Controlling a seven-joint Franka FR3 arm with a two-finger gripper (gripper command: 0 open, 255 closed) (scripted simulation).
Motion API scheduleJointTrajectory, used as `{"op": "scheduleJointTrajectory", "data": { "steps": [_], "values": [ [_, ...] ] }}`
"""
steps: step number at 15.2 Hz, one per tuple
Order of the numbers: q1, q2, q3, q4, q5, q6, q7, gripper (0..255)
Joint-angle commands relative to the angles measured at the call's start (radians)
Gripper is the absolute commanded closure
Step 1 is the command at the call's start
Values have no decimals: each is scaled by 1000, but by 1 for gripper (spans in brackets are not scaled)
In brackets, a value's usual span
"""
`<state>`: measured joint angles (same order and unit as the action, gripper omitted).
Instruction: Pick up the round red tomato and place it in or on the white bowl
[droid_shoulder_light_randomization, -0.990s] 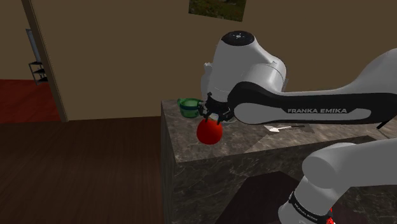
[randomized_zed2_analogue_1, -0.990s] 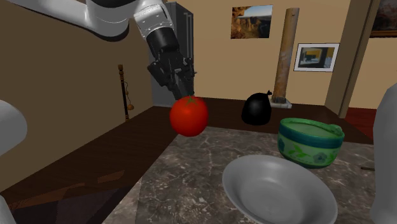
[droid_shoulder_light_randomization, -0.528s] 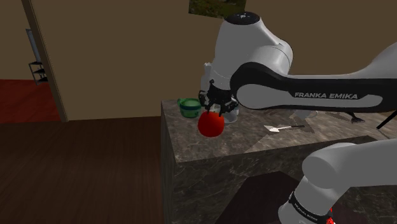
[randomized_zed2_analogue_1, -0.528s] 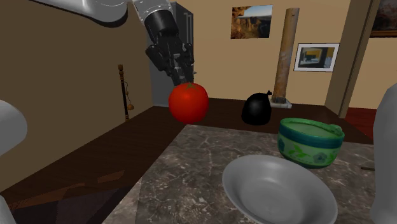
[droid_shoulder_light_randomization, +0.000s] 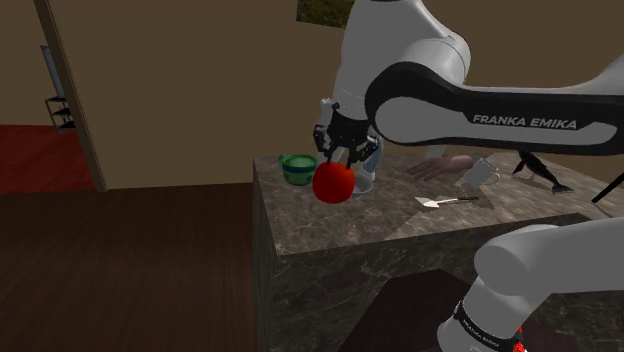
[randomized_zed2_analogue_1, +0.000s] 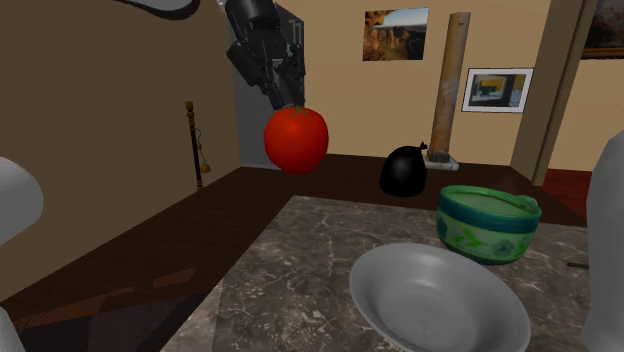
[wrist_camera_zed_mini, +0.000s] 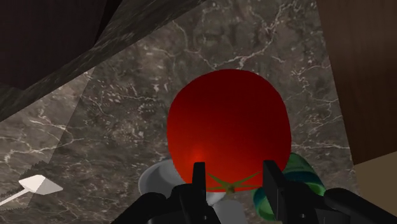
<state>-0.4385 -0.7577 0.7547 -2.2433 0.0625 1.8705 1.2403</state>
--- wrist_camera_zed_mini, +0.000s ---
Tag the white spatula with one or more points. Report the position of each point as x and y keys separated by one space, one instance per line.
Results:
x=38 y=184

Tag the red tomato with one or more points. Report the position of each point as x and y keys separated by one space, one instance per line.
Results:
x=229 y=124

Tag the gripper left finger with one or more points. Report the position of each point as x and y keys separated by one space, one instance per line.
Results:
x=192 y=198

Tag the dark wooden cabinet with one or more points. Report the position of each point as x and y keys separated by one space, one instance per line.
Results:
x=46 y=31

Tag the green and teal striped cup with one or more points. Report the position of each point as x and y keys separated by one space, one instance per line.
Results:
x=297 y=170

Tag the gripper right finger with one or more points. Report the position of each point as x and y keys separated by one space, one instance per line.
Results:
x=279 y=198

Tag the grey bowl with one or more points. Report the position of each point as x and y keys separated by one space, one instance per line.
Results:
x=161 y=183

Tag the brown wooden cabinet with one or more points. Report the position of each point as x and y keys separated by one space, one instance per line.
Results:
x=363 y=77

